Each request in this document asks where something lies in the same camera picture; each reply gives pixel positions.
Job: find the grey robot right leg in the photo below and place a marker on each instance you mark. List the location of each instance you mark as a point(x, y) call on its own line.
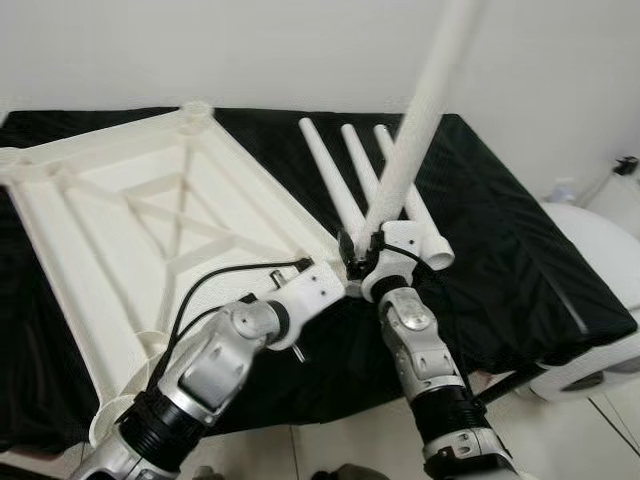
point(345, 473)

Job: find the black metal table leg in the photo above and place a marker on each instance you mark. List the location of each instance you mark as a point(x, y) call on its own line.
point(512, 384)

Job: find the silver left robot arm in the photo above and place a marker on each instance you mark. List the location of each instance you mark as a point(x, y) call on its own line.
point(200, 380)

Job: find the grey robot left leg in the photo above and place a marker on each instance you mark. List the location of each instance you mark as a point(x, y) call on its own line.
point(208, 475)

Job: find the grey robot leg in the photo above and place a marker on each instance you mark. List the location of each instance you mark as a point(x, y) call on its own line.
point(208, 475)
point(345, 473)

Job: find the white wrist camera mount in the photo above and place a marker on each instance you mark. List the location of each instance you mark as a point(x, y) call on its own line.
point(310, 290)
point(405, 240)

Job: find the black tablecloth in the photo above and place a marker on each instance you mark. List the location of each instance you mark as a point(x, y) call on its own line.
point(500, 260)

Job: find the white rounded appliance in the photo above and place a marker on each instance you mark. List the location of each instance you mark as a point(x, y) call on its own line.
point(600, 250)

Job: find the black wall plug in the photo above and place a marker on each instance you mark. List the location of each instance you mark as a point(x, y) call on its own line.
point(625, 166)

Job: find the white plastic table leg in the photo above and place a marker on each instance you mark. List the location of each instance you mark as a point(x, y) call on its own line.
point(425, 225)
point(358, 155)
point(325, 165)
point(420, 110)

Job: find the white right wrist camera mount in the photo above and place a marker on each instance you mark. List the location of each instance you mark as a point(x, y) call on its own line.
point(405, 240)

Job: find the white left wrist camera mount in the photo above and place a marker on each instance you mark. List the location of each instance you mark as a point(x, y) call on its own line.
point(310, 290)

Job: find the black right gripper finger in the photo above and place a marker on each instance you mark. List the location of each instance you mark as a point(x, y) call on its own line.
point(348, 252)

